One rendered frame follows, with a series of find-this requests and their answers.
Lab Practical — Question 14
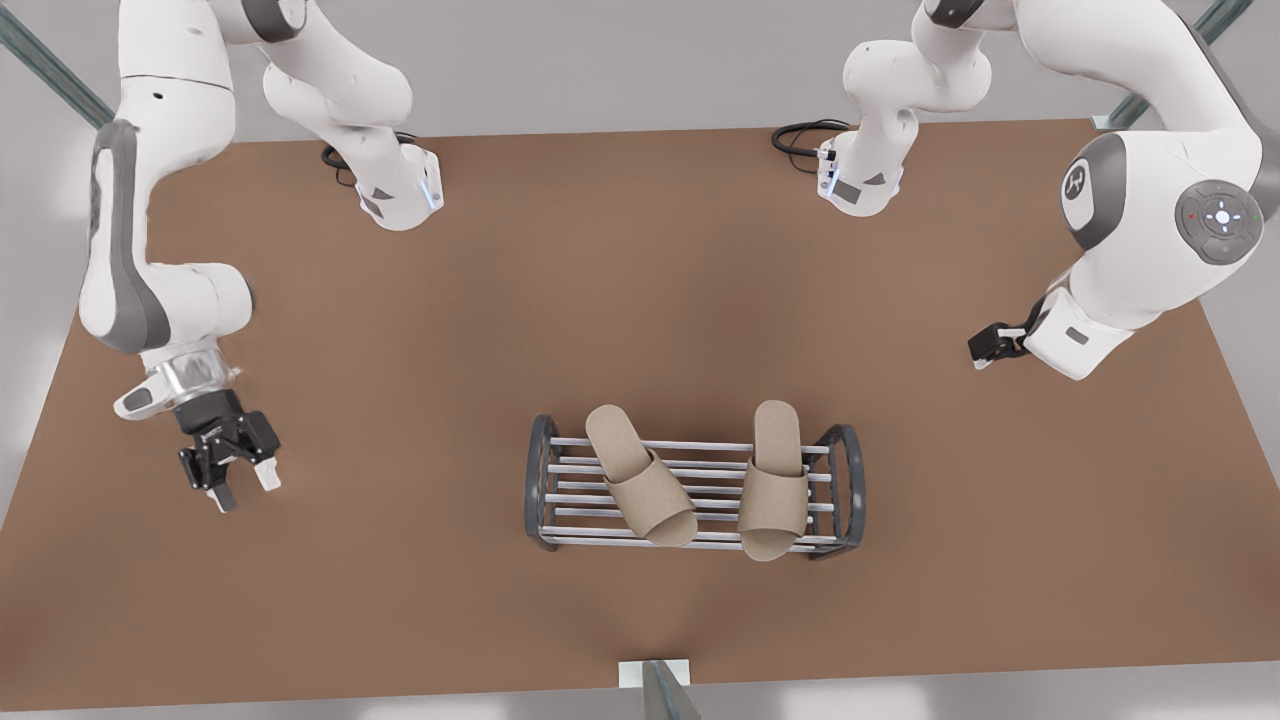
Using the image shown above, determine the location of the grey metal shoe rack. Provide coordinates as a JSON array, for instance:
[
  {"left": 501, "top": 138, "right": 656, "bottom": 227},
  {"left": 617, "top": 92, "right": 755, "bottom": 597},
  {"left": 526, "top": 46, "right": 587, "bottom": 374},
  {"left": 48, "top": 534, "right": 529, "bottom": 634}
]
[{"left": 523, "top": 412, "right": 868, "bottom": 562}]

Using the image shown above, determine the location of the beige slipper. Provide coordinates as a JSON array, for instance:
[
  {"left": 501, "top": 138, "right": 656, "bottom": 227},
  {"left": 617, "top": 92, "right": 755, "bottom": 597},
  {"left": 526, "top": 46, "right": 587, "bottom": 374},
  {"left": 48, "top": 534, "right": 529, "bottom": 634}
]
[
  {"left": 584, "top": 404, "right": 699, "bottom": 549},
  {"left": 737, "top": 400, "right": 810, "bottom": 563}
]

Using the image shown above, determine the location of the black cable loop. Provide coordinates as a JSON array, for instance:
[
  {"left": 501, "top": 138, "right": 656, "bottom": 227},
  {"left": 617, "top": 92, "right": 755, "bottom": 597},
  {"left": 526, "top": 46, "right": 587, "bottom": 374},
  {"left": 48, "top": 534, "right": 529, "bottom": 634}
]
[
  {"left": 771, "top": 119, "right": 854, "bottom": 182},
  {"left": 321, "top": 132, "right": 419, "bottom": 188}
]

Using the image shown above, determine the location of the silver frame post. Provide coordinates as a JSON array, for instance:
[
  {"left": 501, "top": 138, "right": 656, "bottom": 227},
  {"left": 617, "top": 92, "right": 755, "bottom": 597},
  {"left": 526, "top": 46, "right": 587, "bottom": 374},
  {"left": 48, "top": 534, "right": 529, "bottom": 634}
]
[
  {"left": 1092, "top": 0, "right": 1257, "bottom": 132},
  {"left": 0, "top": 10, "right": 117, "bottom": 131},
  {"left": 617, "top": 658, "right": 702, "bottom": 720}
]

